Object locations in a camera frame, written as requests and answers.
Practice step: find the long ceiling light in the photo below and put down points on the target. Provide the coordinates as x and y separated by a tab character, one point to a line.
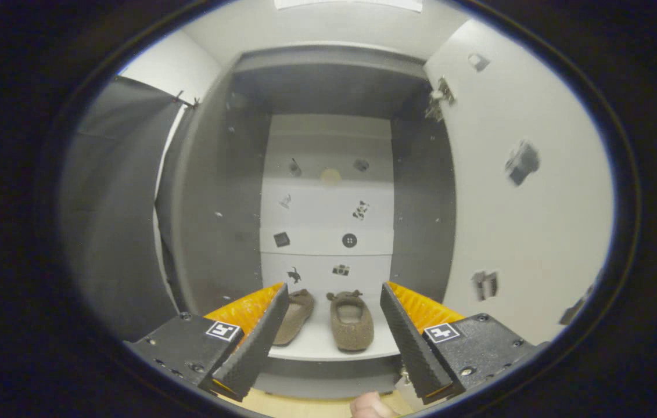
348	4

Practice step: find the grey shoe cabinet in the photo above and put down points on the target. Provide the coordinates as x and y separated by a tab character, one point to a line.
316	220

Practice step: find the black backdrop cloth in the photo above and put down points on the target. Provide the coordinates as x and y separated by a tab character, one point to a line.
113	220

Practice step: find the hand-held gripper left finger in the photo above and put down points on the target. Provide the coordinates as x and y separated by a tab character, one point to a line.
258	348

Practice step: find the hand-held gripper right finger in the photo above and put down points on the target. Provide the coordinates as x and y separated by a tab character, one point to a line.
412	348

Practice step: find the metal door hinge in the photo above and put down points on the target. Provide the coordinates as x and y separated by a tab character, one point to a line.
438	101
404	380

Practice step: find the brown fuzzy shoe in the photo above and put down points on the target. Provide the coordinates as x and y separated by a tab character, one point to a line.
351	331
296	316

